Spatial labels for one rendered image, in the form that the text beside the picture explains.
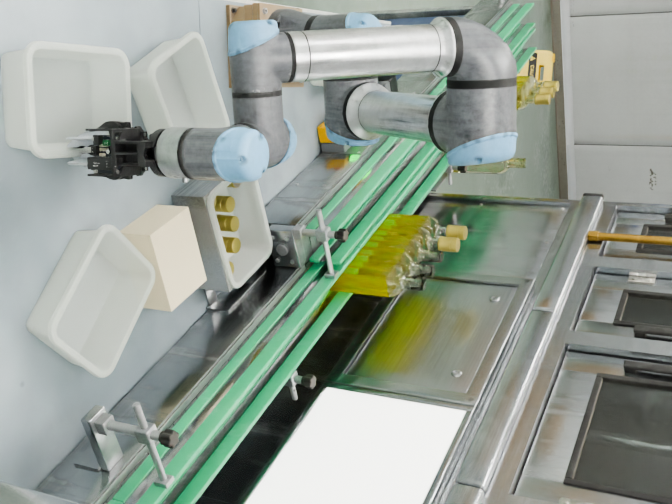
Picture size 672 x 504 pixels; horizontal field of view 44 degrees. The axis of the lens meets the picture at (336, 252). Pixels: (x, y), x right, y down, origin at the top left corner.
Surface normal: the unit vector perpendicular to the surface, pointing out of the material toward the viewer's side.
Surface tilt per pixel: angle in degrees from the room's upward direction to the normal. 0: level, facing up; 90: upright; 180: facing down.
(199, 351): 90
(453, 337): 90
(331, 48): 43
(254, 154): 0
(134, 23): 0
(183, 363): 90
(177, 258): 0
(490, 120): 58
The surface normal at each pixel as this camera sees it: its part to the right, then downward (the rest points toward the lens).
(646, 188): -0.43, 0.51
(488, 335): -0.18, -0.86
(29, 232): 0.89, 0.08
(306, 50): 0.36, -0.03
